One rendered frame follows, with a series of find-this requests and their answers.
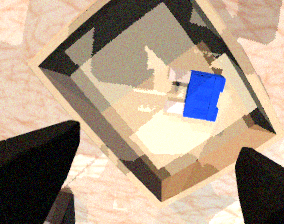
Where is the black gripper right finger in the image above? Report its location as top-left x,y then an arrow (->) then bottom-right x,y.
235,147 -> 284,224

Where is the grey fuse block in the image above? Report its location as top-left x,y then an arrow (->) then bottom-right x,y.
44,190 -> 75,224

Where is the tan square tray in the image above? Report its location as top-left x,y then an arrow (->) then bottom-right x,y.
28,0 -> 284,209

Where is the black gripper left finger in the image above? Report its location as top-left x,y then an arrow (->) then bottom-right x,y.
0,120 -> 81,224

